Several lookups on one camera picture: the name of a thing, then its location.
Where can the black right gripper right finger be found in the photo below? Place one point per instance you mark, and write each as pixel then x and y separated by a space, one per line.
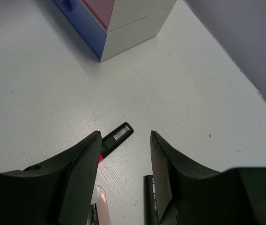
pixel 188 193

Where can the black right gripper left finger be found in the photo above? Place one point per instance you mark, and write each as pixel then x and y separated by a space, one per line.
pixel 56 191

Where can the pink eraser with white core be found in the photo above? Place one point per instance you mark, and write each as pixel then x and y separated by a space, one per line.
pixel 99 214

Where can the pink cap black highlighter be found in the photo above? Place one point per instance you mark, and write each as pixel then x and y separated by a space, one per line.
pixel 115 138

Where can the green cap black highlighter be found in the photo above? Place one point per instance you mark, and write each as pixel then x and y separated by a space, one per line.
pixel 150 204

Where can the purple blue drawer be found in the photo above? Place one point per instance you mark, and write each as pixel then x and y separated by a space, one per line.
pixel 85 24

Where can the pink drawer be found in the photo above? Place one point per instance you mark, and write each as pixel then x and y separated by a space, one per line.
pixel 101 9

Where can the white drawer cabinet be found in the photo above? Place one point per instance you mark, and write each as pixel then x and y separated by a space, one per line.
pixel 133 22

